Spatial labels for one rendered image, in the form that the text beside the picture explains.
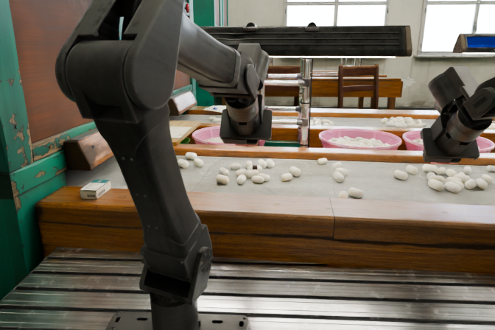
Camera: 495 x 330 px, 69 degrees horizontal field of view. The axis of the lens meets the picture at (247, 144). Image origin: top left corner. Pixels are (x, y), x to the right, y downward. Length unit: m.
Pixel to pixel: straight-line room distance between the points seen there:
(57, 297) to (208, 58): 0.46
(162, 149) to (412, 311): 0.46
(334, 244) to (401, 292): 0.13
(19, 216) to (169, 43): 0.54
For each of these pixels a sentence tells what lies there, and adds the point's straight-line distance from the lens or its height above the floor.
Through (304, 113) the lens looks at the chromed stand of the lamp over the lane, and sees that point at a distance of 1.10.
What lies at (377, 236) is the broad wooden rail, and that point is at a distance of 0.71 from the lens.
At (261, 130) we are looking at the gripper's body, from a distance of 0.71.
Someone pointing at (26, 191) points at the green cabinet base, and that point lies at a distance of 0.83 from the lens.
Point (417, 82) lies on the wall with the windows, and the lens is 6.44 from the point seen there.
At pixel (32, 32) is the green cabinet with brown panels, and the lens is 0.87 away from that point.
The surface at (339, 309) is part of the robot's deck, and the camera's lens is 0.63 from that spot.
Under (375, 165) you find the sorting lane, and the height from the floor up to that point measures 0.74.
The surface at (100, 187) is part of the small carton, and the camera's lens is 0.80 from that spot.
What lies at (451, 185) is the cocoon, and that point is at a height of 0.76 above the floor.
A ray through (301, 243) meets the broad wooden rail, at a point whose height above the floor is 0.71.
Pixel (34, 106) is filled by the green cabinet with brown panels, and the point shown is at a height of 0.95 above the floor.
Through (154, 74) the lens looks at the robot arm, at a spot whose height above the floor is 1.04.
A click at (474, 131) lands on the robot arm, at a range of 0.74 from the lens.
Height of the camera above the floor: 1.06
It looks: 15 degrees down
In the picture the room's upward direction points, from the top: straight up
